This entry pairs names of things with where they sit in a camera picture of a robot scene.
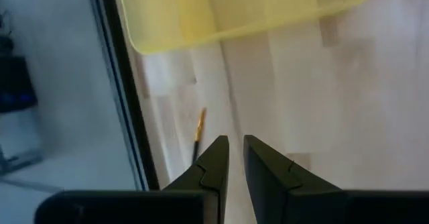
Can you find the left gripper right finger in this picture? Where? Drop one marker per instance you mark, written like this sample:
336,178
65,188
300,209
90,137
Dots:
285,197

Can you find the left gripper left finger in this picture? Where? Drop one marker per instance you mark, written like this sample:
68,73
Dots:
201,200

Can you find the thin paintbrush gold ferrule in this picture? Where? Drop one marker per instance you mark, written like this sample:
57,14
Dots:
200,126

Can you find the yellow plastic bin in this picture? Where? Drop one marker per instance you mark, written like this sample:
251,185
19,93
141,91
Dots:
234,12

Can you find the black box with blue light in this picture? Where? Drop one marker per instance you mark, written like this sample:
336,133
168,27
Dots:
15,83

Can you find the black aluminium table frame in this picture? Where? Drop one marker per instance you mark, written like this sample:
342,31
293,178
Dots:
127,93

